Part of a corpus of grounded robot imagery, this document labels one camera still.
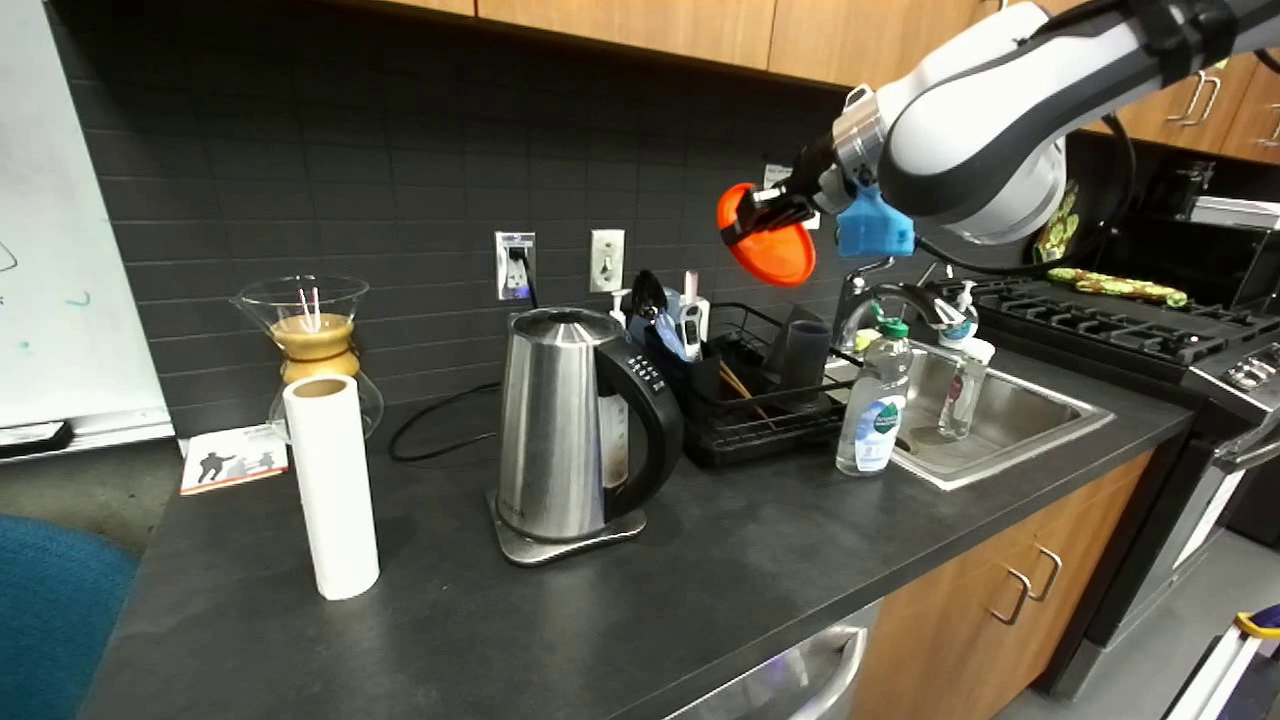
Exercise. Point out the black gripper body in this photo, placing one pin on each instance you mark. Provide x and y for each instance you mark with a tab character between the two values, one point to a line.
811	180

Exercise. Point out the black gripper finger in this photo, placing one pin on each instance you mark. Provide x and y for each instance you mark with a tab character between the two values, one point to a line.
780	231
762	200

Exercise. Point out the orange round plate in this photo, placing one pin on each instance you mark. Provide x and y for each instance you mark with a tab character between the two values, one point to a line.
772	259

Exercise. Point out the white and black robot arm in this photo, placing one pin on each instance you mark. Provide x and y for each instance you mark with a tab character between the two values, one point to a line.
1052	106

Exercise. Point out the white bottle in rack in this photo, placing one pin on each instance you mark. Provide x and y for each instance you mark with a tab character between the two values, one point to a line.
692	312

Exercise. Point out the dark cup in rack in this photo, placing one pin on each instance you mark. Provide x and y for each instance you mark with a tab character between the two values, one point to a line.
800	350

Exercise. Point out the blue cloth in rack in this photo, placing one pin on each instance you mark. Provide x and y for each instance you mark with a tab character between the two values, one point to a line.
661	328

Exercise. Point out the wooden utensil in rack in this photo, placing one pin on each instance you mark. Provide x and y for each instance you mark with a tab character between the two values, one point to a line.
745	389

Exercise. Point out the chrome sink faucet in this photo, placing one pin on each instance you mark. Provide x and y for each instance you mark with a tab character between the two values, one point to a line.
923	302

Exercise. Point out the clear dish soap bottle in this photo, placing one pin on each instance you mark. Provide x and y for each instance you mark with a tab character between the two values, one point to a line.
875	412

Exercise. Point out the stainless steel electric kettle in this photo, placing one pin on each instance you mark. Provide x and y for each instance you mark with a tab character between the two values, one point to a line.
577	420

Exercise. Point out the stainless steel sink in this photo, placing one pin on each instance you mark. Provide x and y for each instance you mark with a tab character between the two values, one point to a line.
1004	420

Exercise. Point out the green yellow patterned item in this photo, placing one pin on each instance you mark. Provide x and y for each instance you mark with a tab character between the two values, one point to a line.
1120	286

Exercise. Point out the steel kettle base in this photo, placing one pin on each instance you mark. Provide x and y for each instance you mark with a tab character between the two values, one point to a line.
566	542

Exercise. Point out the black kitchen stove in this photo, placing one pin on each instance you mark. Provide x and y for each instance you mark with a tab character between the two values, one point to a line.
1172	344

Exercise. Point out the wooden base cabinet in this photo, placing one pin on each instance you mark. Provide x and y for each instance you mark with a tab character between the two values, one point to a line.
1004	600

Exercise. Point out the stainless steel dishwasher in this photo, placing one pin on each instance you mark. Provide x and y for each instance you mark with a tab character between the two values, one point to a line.
784	682

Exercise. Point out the glass pour-over coffee maker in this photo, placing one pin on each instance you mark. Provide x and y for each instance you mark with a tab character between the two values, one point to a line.
312	328

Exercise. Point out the white paper towel roll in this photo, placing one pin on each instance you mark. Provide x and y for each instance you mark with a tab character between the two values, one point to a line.
333	487

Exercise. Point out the printed paper card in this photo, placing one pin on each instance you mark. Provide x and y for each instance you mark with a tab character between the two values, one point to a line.
233	459

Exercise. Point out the yellow and blue tool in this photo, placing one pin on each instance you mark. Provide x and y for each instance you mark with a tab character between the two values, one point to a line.
1258	623

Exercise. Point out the white whiteboard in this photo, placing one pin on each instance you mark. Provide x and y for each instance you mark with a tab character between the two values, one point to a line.
67	226

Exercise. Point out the blue chair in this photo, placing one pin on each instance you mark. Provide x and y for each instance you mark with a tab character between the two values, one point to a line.
55	614

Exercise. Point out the wooden wall cabinets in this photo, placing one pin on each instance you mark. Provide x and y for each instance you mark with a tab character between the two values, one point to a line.
667	33

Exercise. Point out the white wall outlet with plug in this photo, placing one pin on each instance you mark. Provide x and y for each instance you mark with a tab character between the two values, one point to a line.
514	265

